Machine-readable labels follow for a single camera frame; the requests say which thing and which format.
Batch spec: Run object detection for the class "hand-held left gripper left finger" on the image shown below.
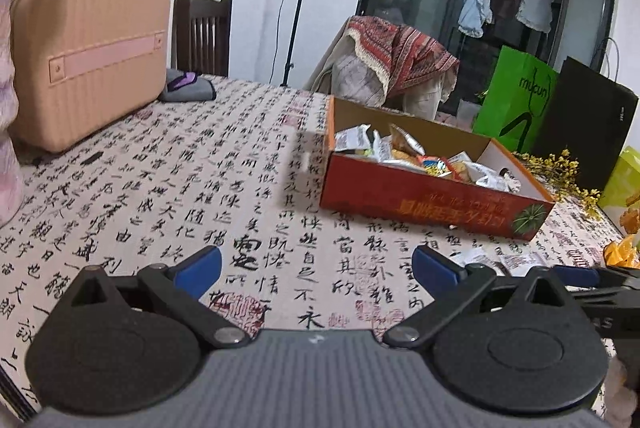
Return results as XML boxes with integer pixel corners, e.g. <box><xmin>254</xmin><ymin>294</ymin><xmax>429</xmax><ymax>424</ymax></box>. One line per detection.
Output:
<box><xmin>50</xmin><ymin>244</ymin><xmax>251</xmax><ymax>350</ymax></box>

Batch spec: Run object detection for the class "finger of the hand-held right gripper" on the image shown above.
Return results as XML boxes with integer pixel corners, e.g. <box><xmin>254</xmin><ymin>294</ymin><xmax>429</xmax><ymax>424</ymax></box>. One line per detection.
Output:
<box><xmin>552</xmin><ymin>264</ymin><xmax>640</xmax><ymax>291</ymax></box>
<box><xmin>569</xmin><ymin>289</ymin><xmax>640</xmax><ymax>309</ymax></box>

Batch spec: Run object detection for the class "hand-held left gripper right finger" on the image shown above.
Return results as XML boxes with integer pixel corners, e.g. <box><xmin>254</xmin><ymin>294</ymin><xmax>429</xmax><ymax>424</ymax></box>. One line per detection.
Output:
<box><xmin>382</xmin><ymin>244</ymin><xmax>588</xmax><ymax>350</ymax></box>

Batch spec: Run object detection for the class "orange red cardboard box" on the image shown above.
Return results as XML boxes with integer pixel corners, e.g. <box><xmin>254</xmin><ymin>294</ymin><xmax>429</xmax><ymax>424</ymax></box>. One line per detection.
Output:
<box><xmin>320</xmin><ymin>95</ymin><xmax>557</xmax><ymax>241</ymax></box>

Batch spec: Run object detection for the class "pile of white snack packets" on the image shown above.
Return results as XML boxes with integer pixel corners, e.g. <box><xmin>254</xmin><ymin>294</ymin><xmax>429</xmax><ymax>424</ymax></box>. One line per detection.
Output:
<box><xmin>334</xmin><ymin>123</ymin><xmax>523</xmax><ymax>194</ymax></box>

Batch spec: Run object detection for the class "person's right hand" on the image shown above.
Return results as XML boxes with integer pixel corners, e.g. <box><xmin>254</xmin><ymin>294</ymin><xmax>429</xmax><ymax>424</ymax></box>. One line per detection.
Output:
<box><xmin>607</xmin><ymin>358</ymin><xmax>640</xmax><ymax>428</ymax></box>

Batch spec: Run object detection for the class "orange yellow snack packet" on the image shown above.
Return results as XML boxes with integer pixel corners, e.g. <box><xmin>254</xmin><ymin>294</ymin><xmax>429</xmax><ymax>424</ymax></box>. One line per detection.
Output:
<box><xmin>602</xmin><ymin>235</ymin><xmax>640</xmax><ymax>270</ymax></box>

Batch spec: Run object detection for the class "yellow-green carton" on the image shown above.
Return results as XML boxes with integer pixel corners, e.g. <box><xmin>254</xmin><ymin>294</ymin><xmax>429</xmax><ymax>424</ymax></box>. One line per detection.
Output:
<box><xmin>597</xmin><ymin>147</ymin><xmax>640</xmax><ymax>234</ymax></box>

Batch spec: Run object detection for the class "calligraphy printed tablecloth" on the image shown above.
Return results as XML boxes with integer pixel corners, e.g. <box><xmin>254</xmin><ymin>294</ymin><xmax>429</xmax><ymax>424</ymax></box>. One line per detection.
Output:
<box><xmin>0</xmin><ymin>75</ymin><xmax>640</xmax><ymax>419</ymax></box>

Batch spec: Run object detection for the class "yellow flower sprig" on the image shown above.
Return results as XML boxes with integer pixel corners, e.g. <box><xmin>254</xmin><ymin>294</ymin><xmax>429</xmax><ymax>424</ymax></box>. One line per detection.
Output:
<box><xmin>512</xmin><ymin>149</ymin><xmax>603</xmax><ymax>219</ymax></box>

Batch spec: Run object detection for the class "black paper bag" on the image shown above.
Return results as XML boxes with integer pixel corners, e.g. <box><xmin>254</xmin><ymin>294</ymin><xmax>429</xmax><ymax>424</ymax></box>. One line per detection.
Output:
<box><xmin>530</xmin><ymin>37</ymin><xmax>640</xmax><ymax>199</ymax></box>

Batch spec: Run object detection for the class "green paper bag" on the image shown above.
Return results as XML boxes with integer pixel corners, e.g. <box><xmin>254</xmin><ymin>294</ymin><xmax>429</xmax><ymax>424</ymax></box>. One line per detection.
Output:
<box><xmin>472</xmin><ymin>45</ymin><xmax>558</xmax><ymax>154</ymax></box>

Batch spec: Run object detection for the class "grey purple pouch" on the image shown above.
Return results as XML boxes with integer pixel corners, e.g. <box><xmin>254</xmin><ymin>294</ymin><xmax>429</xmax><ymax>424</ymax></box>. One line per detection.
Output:
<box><xmin>159</xmin><ymin>68</ymin><xmax>217</xmax><ymax>104</ymax></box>

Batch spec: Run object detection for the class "chair draped with patterned cloth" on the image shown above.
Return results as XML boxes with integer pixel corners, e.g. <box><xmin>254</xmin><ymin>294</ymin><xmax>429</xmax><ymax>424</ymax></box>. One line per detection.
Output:
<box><xmin>304</xmin><ymin>20</ymin><xmax>451</xmax><ymax>119</ymax></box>

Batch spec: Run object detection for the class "dark wooden chair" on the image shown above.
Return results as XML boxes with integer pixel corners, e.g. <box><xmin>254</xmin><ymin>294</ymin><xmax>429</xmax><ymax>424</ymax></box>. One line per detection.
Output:
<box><xmin>171</xmin><ymin>0</ymin><xmax>233</xmax><ymax>78</ymax></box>

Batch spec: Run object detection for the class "pink hard-shell suitcase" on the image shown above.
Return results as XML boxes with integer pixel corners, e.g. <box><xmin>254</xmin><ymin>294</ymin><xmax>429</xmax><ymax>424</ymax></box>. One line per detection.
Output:
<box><xmin>10</xmin><ymin>0</ymin><xmax>172</xmax><ymax>154</ymax></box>

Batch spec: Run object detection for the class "hanging white garment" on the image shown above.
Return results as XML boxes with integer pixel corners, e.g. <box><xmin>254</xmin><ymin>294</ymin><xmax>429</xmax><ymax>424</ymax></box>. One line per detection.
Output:
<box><xmin>516</xmin><ymin>0</ymin><xmax>561</xmax><ymax>33</ymax></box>

